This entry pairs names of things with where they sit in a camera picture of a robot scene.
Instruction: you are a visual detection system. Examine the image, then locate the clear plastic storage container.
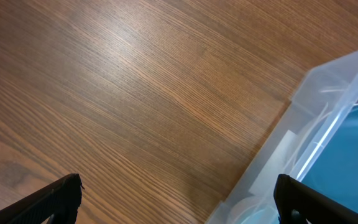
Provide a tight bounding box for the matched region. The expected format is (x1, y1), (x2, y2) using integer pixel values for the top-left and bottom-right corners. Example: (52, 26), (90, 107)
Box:
(207, 51), (358, 224)

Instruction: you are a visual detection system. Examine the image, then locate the light blue bowl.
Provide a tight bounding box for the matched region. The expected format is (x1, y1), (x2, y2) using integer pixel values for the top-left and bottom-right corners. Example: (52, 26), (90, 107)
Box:
(226, 196), (280, 224)

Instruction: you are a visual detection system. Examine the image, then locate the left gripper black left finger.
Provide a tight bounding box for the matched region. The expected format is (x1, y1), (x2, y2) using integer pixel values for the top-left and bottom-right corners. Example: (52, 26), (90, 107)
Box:
(0, 174), (83, 224)

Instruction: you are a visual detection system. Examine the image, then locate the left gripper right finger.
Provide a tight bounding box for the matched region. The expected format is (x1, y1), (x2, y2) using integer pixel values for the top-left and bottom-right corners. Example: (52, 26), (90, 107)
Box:
(273, 174), (358, 224)

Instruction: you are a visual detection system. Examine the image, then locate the white label in container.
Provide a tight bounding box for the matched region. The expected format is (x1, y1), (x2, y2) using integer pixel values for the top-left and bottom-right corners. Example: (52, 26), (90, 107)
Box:
(249, 130), (297, 195)

